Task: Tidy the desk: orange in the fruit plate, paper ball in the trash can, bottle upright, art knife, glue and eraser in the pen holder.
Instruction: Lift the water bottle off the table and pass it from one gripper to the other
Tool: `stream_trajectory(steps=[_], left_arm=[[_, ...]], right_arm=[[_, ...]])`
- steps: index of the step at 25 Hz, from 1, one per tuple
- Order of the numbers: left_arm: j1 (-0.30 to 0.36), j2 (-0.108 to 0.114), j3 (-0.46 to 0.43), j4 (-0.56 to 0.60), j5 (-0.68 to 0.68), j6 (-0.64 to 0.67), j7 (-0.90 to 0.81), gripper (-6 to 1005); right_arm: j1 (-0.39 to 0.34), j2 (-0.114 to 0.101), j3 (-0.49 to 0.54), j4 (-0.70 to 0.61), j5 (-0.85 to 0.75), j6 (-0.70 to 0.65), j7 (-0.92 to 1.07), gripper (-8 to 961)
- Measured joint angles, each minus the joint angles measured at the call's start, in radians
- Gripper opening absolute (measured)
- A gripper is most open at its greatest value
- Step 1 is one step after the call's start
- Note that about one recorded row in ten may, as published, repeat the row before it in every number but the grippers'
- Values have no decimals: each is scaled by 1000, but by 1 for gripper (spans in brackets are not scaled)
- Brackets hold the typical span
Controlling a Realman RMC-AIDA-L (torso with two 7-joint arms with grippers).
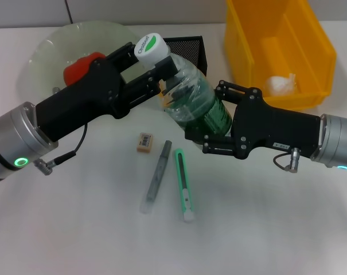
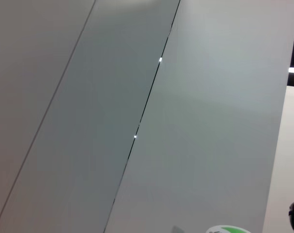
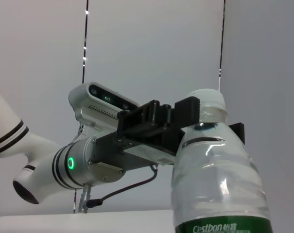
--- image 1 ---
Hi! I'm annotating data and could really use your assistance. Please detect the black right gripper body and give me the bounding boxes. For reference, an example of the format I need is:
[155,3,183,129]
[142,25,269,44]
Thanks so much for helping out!
[232,87,323,160]

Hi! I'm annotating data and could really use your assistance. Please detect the yellow plastic bin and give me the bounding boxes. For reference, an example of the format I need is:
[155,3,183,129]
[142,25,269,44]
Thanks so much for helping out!
[224,0,337,111]

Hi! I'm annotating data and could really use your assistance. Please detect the orange fruit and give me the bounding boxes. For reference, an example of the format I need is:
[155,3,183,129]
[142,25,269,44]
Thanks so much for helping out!
[63,52,107,87]

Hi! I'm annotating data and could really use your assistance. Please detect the clear green-label water bottle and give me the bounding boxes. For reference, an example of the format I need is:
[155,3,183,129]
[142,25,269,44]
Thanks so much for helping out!
[134,33,234,144]

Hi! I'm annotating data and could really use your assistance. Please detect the black mesh pen holder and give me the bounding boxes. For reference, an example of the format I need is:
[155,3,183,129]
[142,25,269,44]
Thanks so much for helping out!
[163,36,208,77]

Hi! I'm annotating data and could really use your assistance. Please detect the grey marker pen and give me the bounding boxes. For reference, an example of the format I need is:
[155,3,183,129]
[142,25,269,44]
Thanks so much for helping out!
[139,140,173,214]

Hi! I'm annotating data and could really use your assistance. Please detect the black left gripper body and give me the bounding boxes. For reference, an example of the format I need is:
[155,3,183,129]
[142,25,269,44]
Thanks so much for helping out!
[35,53,128,143]

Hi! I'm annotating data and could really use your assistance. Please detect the grey right arm cable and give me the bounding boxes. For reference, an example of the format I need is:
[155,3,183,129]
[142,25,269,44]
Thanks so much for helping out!
[273,151,291,172]

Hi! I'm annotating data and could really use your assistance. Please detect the green utility knife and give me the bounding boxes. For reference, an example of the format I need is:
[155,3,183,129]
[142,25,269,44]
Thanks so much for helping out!
[174,148,196,223]

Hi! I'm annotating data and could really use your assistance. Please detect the beige eraser with barcode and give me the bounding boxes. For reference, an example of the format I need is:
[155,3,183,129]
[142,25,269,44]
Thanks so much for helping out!
[136,132,155,155]

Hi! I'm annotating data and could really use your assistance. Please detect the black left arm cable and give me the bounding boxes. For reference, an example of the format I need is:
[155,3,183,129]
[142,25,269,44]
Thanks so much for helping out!
[34,124,88,174]

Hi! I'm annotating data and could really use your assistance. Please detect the white paper ball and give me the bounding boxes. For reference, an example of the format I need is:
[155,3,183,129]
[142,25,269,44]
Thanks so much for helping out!
[263,73,300,97]

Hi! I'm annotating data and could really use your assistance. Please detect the pale green glass fruit plate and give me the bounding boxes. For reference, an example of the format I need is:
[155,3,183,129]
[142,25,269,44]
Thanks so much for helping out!
[28,22,147,100]

